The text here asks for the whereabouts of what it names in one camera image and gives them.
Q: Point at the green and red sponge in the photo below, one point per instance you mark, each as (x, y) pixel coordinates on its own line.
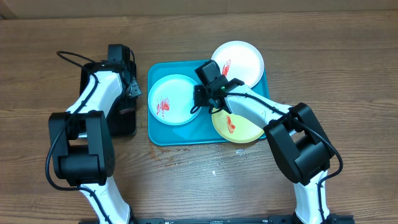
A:
(127, 110)

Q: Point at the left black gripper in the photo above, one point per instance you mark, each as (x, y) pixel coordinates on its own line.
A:
(137, 91)

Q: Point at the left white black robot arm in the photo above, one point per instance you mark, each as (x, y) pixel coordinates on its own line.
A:
(81, 155)

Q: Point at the black rectangular tray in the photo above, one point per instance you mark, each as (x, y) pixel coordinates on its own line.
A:
(109, 94)

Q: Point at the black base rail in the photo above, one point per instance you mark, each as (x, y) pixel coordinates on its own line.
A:
(275, 219)

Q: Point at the yellow green-rimmed round plate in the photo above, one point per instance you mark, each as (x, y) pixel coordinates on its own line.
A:
(235, 128)

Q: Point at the light blue round plate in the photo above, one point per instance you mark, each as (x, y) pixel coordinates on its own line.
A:
(171, 98)

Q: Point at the white round plate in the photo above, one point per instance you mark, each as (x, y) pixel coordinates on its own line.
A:
(241, 60)

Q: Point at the teal plastic serving tray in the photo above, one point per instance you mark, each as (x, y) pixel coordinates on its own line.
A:
(198, 131)

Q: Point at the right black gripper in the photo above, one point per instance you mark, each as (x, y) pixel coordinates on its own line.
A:
(204, 93)

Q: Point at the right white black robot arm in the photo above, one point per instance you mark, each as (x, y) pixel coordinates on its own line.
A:
(298, 143)

